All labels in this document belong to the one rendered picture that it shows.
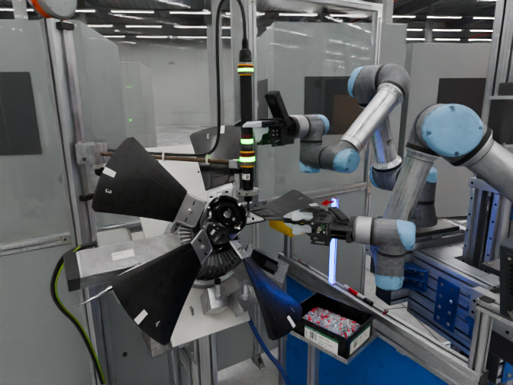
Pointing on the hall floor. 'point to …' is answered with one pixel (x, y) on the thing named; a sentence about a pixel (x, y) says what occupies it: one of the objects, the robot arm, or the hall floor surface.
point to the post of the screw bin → (313, 365)
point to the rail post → (281, 349)
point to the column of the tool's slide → (93, 319)
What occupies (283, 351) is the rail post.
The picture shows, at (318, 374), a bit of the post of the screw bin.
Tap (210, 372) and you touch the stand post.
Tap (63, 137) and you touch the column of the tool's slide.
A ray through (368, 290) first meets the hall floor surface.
